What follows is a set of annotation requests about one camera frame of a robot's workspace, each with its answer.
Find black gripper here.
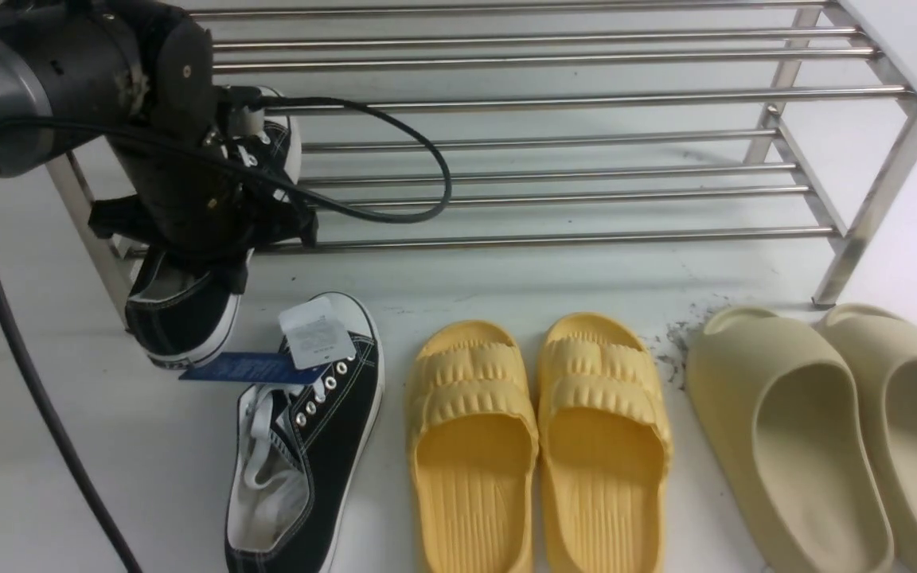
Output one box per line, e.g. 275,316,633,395
88,88,318,294

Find black canvas sneaker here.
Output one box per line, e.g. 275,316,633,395
224,291,385,572
124,115,302,370

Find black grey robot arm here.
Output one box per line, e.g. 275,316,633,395
0,1,319,294

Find stainless steel shoe rack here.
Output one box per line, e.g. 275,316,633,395
45,0,917,327

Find white paper hang tag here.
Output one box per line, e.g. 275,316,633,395
278,294,356,371

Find blue cardboard hang tag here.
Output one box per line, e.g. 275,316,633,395
179,352,329,385

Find left yellow rubber slipper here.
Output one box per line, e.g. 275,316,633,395
404,322,539,572

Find yellow rubber slipper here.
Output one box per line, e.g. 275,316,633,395
404,322,539,572
537,312,674,572

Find right yellow rubber slipper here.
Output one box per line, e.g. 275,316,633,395
537,312,674,572

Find left beige foam slide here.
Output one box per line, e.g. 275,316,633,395
685,306,895,572

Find beige foam slide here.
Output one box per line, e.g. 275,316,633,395
685,306,895,572
817,303,917,572

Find right beige foam slide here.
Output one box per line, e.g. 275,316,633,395
817,303,917,572

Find black cable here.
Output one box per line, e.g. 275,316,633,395
0,95,453,573

